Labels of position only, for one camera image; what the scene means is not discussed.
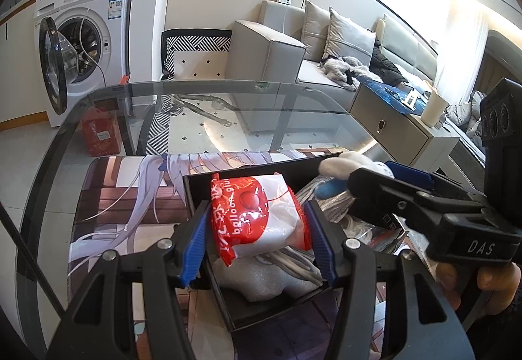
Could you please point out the red white snack packet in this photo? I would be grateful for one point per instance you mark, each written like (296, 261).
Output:
(261, 213)

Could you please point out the person's right hand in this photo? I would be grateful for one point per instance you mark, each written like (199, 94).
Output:
(495, 282)

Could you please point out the black cardboard box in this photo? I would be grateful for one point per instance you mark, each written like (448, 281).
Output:
(244, 315)

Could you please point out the white washing machine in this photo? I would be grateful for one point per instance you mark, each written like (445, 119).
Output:
(102, 9)

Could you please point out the grey beige cushion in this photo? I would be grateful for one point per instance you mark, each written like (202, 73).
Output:
(316, 32)

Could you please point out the red box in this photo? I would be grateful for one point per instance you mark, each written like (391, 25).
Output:
(102, 131)

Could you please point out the blue mat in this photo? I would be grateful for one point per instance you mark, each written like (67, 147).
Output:
(387, 95)

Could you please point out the white plush toy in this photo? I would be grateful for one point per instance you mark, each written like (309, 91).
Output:
(346, 162)

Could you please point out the black jacket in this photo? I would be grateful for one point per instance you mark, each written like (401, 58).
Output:
(385, 64)

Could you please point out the printed desk mat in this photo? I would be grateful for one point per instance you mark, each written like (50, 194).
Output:
(122, 201)

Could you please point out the white foam wrap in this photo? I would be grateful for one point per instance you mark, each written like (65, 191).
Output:
(253, 282)

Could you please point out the pale green cushion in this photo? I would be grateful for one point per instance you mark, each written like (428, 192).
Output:
(403, 42)

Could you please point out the silver plastic packet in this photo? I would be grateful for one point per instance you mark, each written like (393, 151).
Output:
(326, 205)

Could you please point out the beige side cabinet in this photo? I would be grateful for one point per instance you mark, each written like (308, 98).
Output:
(391, 131)

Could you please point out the black white patterned rug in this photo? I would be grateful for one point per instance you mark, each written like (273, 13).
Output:
(200, 62)

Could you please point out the grey furry garment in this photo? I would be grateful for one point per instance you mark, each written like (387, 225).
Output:
(340, 70)

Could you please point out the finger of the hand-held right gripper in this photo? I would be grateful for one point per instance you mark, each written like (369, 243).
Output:
(379, 188)
(408, 174)

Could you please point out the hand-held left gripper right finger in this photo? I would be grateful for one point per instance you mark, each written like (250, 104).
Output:
(322, 246)

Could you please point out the grey silver cushion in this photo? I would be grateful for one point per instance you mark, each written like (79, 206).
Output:
(350, 38)

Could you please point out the white cup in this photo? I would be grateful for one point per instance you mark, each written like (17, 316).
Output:
(433, 107)

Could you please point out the grey sofa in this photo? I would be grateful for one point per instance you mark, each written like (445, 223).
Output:
(265, 54)

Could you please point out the grey white padded jacket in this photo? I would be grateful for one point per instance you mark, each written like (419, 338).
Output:
(465, 115)

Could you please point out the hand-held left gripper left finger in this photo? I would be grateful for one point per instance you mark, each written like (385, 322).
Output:
(195, 246)

